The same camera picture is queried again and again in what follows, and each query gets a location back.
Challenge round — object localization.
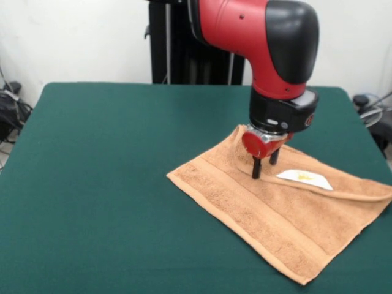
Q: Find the tan terry towel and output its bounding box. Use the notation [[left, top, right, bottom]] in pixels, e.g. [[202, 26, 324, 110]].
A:
[[166, 124, 392, 286]]

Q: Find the dark green table cloth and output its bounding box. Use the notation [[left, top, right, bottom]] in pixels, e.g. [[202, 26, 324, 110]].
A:
[[0, 81, 392, 294]]

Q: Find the black equipment bundle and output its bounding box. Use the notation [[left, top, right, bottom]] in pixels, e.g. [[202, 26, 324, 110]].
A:
[[0, 91, 34, 143]]

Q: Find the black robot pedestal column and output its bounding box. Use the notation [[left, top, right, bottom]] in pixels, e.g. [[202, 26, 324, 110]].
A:
[[143, 0, 246, 86]]

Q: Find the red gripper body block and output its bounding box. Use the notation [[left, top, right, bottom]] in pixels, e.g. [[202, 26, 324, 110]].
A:
[[241, 124, 296, 160]]

